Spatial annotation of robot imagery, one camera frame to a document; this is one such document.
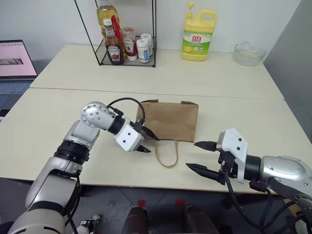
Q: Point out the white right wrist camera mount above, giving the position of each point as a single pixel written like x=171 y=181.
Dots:
x=235 y=146

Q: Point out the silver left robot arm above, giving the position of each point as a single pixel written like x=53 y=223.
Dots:
x=58 y=180

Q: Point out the white seasoning jar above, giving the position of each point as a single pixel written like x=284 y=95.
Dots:
x=146 y=37
x=143 y=51

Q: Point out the small squeeze ketchup bottle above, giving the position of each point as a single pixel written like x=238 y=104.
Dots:
x=130 y=45

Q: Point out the clear glass bowl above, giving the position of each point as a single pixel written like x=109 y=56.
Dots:
x=249 y=54

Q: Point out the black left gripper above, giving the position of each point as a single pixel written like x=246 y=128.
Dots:
x=139 y=126

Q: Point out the tall Heinz ketchup bottle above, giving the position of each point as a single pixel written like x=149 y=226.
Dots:
x=114 y=51

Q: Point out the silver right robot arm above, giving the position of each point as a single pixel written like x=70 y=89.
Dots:
x=282 y=168

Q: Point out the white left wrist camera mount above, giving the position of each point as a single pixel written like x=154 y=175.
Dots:
x=128 y=137

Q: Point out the open laptop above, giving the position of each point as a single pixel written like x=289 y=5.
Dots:
x=14 y=63

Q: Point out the cooking oil bottle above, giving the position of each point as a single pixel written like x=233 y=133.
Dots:
x=104 y=14

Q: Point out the red floor tape piece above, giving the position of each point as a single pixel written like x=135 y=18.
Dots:
x=142 y=203
x=179 y=202

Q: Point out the brown paper bag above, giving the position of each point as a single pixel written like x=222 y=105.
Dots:
x=170 y=120

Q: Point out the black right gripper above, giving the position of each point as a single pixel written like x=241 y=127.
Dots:
x=228 y=168

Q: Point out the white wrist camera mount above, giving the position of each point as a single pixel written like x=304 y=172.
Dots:
x=235 y=146
x=128 y=137

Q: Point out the dark rounded shape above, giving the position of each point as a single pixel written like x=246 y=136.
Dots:
x=198 y=221
x=137 y=220

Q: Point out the yellow detergent jug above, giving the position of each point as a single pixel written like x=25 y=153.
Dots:
x=196 y=44

